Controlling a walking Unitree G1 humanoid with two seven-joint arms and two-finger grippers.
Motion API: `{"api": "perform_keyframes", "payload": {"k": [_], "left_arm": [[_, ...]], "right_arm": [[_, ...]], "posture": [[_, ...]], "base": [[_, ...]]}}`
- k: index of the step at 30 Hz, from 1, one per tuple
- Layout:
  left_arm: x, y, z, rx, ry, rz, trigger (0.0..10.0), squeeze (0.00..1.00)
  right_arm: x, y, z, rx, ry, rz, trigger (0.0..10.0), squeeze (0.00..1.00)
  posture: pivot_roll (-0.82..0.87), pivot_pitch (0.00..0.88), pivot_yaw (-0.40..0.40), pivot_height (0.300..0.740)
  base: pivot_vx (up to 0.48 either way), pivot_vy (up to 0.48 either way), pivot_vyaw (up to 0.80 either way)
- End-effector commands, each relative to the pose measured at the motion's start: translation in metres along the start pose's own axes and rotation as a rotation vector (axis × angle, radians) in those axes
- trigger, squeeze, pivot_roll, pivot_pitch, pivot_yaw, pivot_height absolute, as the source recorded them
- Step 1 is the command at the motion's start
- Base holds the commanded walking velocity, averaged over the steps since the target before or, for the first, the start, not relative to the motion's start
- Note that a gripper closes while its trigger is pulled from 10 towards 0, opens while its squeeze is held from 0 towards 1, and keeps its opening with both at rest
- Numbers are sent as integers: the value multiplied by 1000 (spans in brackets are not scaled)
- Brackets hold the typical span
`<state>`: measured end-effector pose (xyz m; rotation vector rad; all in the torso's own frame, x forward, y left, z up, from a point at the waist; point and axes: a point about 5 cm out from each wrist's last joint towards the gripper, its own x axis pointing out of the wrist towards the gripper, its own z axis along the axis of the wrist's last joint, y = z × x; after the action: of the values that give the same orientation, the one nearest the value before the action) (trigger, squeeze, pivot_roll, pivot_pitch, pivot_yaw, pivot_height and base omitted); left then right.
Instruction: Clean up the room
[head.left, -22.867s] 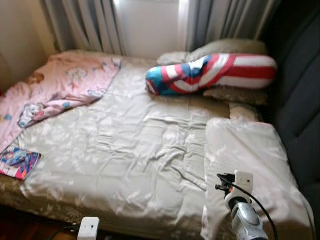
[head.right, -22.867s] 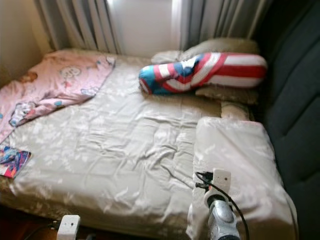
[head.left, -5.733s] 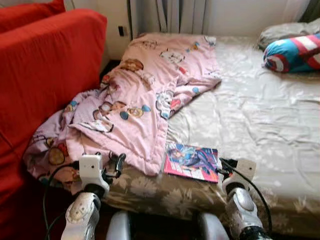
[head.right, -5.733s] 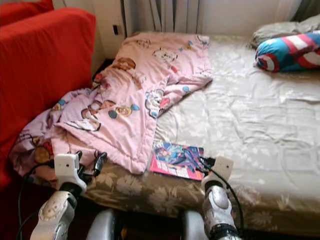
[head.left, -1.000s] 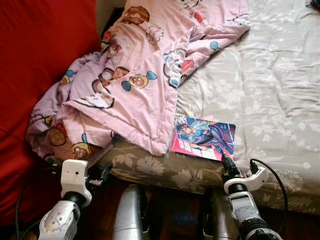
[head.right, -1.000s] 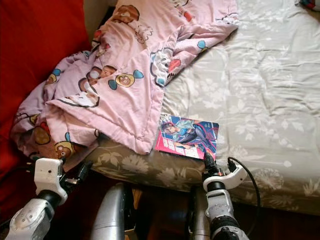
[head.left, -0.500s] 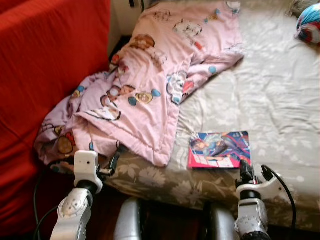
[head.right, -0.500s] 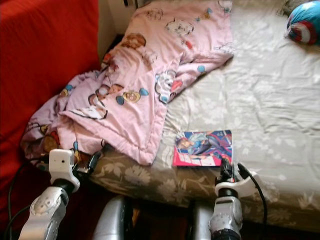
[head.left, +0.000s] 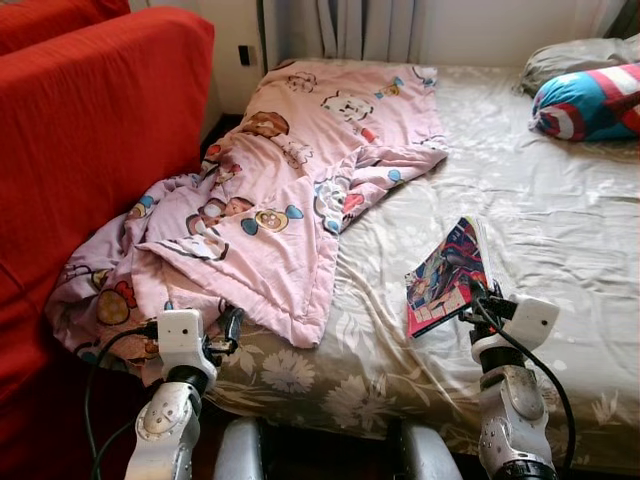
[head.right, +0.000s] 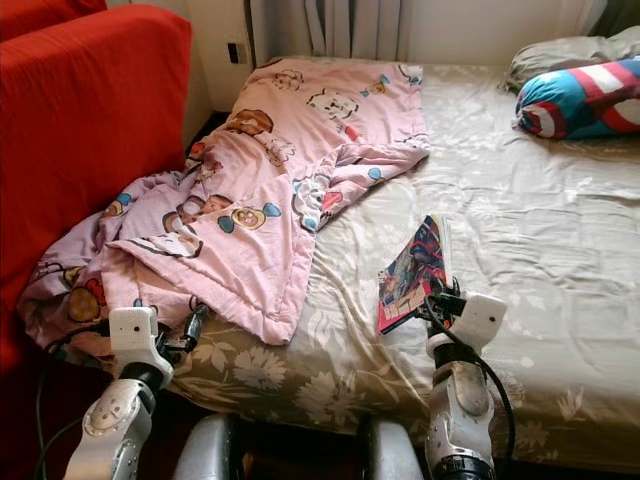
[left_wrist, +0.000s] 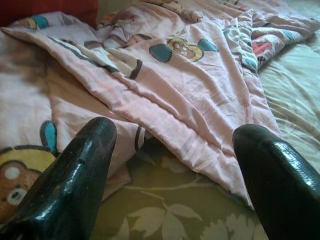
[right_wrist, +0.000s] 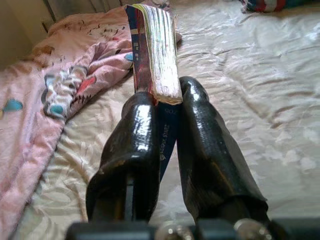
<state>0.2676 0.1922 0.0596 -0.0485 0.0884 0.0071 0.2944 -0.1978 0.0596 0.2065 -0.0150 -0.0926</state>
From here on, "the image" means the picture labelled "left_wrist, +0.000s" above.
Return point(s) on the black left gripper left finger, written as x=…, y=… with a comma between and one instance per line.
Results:
x=70, y=187

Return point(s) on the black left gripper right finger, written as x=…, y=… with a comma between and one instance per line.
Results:
x=282, y=187

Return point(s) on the pink cartoon bear blanket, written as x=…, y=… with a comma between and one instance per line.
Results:
x=175, y=87

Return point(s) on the bed with beige floral sheet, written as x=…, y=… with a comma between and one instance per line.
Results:
x=175, y=212

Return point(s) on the large red cushion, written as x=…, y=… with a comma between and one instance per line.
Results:
x=50, y=10

